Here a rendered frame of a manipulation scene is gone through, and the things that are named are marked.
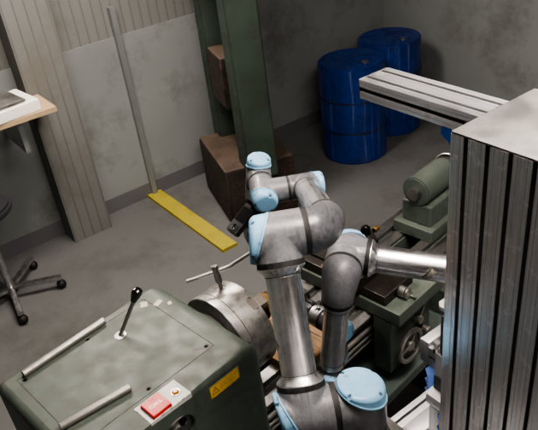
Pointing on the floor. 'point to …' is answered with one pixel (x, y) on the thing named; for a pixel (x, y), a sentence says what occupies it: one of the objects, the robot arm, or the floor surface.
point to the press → (236, 101)
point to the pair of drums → (347, 70)
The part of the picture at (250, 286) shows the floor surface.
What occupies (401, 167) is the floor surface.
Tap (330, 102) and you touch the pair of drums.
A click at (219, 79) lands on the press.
